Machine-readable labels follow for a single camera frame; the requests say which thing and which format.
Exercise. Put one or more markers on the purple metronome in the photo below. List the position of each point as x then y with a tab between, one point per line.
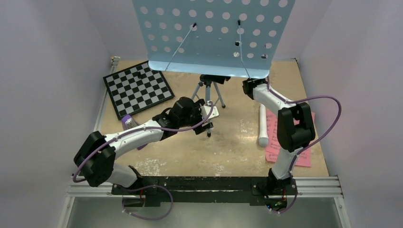
128	122

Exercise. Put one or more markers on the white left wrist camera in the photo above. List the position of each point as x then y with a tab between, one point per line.
208	113

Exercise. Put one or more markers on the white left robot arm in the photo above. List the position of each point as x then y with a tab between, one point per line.
96	158

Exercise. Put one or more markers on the light blue music stand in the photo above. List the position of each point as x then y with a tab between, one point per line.
217	39

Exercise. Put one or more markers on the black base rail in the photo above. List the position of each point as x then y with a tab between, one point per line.
255	191

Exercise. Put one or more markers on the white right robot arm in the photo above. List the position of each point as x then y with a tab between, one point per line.
260	91

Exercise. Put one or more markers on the black white checkerboard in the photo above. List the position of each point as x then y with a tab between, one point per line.
136	89

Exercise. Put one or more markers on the white recorder flute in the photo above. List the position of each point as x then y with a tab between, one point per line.
263	138

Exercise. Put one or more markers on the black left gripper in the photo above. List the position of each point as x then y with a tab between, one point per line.
196	108

